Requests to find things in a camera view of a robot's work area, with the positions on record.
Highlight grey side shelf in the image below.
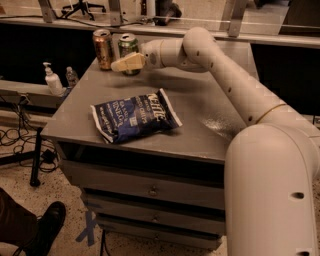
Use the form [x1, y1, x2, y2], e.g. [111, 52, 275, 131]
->
[0, 80, 66, 109]

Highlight black office chair base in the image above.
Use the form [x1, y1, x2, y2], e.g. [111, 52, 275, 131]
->
[61, 0, 106, 21]

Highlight small clear plastic bottle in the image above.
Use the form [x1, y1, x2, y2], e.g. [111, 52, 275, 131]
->
[66, 66, 79, 88]

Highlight black leather shoe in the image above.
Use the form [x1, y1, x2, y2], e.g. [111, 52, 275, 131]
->
[23, 201, 66, 256]

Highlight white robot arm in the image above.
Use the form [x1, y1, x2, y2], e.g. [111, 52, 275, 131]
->
[111, 27, 320, 256]

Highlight person in background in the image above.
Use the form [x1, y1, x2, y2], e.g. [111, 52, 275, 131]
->
[154, 0, 182, 26]

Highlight grey drawer cabinet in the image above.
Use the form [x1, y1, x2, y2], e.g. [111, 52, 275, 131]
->
[42, 65, 245, 250]

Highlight black stand leg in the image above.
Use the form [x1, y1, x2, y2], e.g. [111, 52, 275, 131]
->
[0, 128, 42, 187]

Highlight brown trouser leg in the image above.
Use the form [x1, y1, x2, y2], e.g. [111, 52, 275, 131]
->
[0, 188, 38, 247]

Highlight metal railing frame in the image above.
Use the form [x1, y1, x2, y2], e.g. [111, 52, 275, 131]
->
[0, 0, 320, 49]

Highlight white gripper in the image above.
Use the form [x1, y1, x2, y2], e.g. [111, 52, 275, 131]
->
[111, 40, 163, 72]

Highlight white pump lotion bottle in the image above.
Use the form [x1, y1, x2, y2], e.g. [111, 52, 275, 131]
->
[43, 62, 63, 96]

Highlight blue kettle chips bag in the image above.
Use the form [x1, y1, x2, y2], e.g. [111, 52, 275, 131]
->
[91, 89, 182, 144]

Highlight orange soda can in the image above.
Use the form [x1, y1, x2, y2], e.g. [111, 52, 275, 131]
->
[92, 29, 114, 70]

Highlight blue tape cross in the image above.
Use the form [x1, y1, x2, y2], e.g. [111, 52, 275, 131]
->
[75, 209, 102, 247]

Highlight black floor cables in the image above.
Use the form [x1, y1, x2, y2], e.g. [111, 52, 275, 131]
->
[0, 94, 61, 174]

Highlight green soda can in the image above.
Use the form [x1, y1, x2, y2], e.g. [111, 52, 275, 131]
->
[117, 32, 142, 76]

